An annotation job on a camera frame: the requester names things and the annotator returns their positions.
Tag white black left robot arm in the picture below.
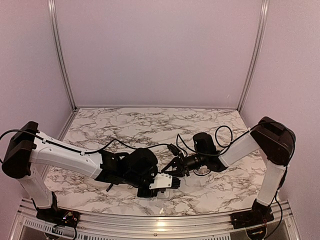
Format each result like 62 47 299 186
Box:
1 121 172 223

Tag right aluminium frame post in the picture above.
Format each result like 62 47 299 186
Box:
237 0 270 112

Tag dark blue battery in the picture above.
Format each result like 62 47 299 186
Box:
106 184 114 192

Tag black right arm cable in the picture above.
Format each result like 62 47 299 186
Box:
176 124 252 177

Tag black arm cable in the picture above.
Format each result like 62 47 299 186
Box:
0 128 173 163
176 124 252 177

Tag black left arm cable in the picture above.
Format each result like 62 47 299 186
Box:
0 128 173 163

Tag left aluminium frame post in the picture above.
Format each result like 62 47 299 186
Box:
48 0 77 112

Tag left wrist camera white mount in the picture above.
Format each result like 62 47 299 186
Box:
149 173 181 190

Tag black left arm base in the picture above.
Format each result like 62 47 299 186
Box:
35 191 80 228

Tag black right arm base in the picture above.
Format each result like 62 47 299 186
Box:
230 199 275 229

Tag white air conditioner remote control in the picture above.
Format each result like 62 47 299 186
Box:
157 188 171 199

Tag aluminium frame post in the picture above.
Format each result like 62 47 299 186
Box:
48 0 77 112
237 0 270 112

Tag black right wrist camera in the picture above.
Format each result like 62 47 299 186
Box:
167 143 180 156

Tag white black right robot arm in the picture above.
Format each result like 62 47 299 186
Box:
162 116 296 224

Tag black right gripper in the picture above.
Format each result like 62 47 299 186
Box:
165 152 208 177

